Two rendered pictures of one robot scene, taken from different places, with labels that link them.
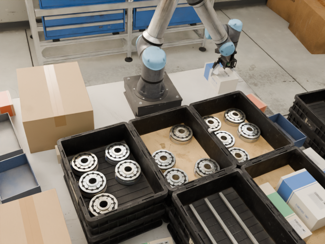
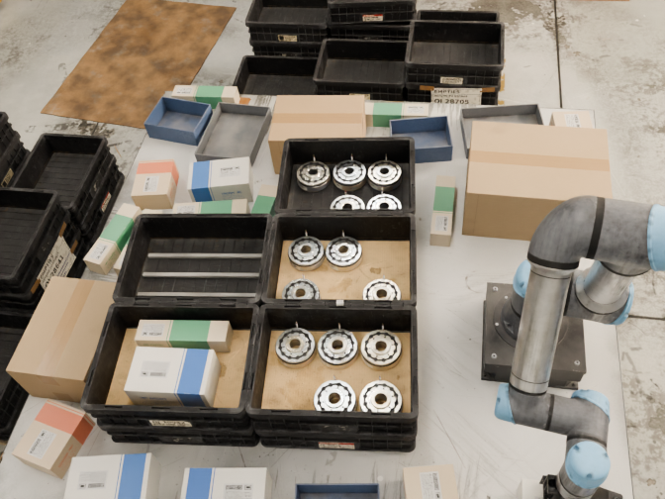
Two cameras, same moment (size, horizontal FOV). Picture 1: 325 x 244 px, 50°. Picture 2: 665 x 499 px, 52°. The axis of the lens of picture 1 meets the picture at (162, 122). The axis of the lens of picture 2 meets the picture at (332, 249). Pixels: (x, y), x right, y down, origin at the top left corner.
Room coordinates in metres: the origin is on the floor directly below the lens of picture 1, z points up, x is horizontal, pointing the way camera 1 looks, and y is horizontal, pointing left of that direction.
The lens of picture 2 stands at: (1.66, -0.90, 2.38)
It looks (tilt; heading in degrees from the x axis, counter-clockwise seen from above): 53 degrees down; 131
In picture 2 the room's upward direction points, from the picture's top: 8 degrees counter-clockwise
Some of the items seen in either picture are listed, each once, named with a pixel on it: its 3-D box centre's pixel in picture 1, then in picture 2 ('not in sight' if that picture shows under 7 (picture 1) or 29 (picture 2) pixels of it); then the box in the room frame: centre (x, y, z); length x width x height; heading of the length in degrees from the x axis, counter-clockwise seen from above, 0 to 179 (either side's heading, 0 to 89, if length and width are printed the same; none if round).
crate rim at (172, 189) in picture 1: (179, 144); (340, 258); (0.98, -0.08, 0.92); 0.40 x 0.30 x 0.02; 31
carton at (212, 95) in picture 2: not in sight; (206, 97); (0.04, 0.38, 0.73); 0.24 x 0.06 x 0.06; 27
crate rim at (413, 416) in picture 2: (239, 125); (334, 359); (1.14, -0.34, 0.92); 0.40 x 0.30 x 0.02; 31
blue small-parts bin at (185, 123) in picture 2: not in sight; (179, 121); (0.04, 0.23, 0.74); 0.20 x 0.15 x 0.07; 17
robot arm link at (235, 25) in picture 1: (233, 30); (584, 467); (1.72, -0.32, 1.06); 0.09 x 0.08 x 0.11; 108
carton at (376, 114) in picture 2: not in sight; (393, 115); (0.70, 0.64, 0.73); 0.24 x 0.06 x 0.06; 27
